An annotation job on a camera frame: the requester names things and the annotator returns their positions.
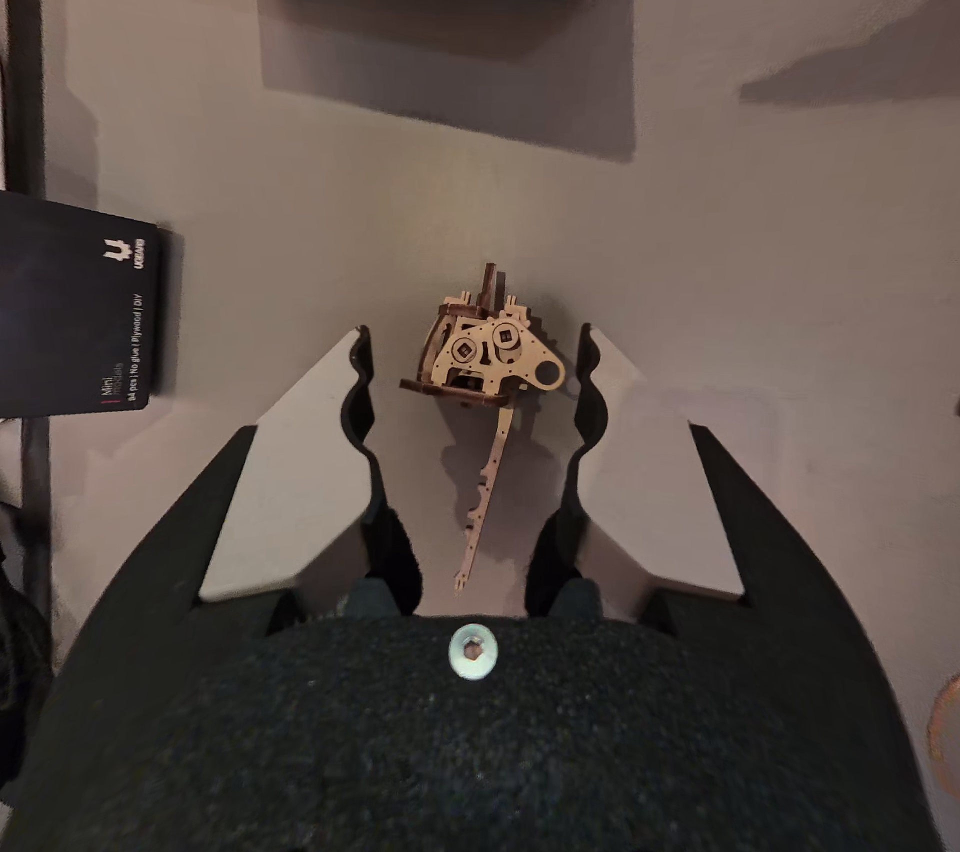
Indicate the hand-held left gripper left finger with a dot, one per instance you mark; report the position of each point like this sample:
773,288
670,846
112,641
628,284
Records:
300,477

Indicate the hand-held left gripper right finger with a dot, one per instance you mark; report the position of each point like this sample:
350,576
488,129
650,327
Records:
645,484

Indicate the wooden mechanical model with lever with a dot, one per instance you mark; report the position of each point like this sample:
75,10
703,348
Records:
517,349

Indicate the black cardboard box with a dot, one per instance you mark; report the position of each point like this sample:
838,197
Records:
67,304

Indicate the dark cloth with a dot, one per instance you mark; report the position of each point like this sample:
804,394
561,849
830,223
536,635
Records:
19,657

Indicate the black metal post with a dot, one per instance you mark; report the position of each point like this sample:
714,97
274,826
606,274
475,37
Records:
22,42

